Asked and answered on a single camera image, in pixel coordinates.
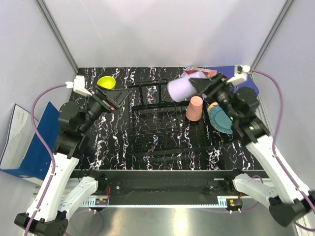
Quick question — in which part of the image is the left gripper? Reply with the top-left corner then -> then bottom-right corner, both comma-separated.
79,84 -> 131,133

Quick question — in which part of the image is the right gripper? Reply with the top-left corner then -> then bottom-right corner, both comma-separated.
189,71 -> 238,122

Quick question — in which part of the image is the yellow bowl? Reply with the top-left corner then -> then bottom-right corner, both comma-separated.
97,76 -> 116,89

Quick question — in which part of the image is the cream bird pattern plate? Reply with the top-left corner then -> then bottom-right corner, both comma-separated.
207,102 -> 218,114

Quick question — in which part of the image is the lavender plastic cup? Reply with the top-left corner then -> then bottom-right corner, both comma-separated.
167,76 -> 196,102

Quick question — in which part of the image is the teal scalloped plate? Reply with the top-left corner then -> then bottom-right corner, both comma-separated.
209,106 -> 233,135

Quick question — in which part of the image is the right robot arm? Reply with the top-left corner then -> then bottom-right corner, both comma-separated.
189,73 -> 315,227

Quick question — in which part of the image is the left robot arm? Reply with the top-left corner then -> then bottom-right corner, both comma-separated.
14,86 -> 130,236

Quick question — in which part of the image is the red cover book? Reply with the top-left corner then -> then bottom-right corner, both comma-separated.
184,67 -> 217,78

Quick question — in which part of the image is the blue open binder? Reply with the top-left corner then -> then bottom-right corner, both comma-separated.
0,102 -> 59,185

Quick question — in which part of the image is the purple-blue ring binder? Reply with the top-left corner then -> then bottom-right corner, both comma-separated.
211,65 -> 259,95

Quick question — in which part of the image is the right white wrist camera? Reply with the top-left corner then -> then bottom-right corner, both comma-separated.
227,64 -> 251,86

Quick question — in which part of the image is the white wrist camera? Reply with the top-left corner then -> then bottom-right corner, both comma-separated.
65,75 -> 92,97
227,64 -> 251,86

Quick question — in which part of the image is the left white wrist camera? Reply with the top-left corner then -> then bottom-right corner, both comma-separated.
65,75 -> 92,97

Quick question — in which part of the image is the black wire dish rack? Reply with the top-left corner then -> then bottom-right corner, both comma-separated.
129,79 -> 213,157

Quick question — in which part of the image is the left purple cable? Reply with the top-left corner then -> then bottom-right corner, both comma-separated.
24,83 -> 68,236

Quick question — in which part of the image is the purple cable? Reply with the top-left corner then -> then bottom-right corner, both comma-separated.
250,70 -> 315,232
24,83 -> 68,236

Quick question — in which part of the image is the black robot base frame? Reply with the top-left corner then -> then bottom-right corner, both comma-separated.
68,169 -> 261,206

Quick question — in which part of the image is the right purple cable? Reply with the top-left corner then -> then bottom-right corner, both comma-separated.
250,70 -> 315,232

